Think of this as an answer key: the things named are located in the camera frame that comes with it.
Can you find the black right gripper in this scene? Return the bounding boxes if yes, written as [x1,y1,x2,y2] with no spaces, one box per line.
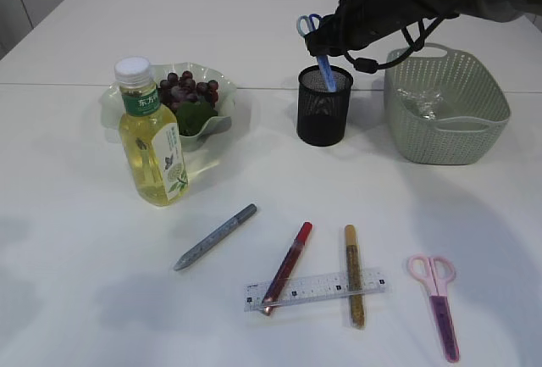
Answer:
[304,0,452,57]

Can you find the blue capped scissors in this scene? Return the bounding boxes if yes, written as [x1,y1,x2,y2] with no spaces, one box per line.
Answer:
[296,14,336,92]

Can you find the clear plastic sheet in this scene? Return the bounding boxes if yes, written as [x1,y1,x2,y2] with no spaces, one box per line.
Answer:
[398,89,444,120]

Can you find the purple artificial grape bunch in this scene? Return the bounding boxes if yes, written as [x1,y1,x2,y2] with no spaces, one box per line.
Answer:
[158,70,219,136]

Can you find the green tea plastic bottle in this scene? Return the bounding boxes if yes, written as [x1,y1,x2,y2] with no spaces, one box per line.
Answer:
[114,56,188,207]

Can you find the pink capped scissors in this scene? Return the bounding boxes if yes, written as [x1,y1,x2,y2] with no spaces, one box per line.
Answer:
[407,254,460,363]

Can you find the black mesh pen holder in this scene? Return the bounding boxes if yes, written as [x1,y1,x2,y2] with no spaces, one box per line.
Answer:
[296,65,353,147]

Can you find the green plastic woven basket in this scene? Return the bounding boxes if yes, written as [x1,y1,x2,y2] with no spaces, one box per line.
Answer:
[384,43,511,165]

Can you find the pale green ruffled plate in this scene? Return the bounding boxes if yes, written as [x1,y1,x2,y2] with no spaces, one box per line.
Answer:
[99,62,237,152]

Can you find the silver glitter pen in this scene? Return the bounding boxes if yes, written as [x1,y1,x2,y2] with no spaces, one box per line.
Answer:
[173,203,257,271]

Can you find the red glitter pen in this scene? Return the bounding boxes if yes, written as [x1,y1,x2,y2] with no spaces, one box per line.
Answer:
[260,221,312,316]

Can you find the gold glitter pen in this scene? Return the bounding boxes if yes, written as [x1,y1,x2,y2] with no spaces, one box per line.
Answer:
[345,225,365,329]

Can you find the clear plastic ruler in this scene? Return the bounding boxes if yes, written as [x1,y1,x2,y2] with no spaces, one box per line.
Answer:
[243,268,388,312]

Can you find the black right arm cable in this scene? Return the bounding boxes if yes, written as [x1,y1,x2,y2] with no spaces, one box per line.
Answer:
[340,14,450,74]

